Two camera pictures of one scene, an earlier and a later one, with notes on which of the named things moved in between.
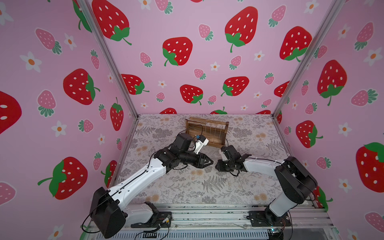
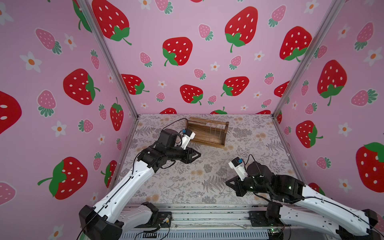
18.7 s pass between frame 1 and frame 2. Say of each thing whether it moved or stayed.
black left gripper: moved
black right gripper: moved
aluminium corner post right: stayed
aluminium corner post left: stayed
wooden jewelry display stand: stayed
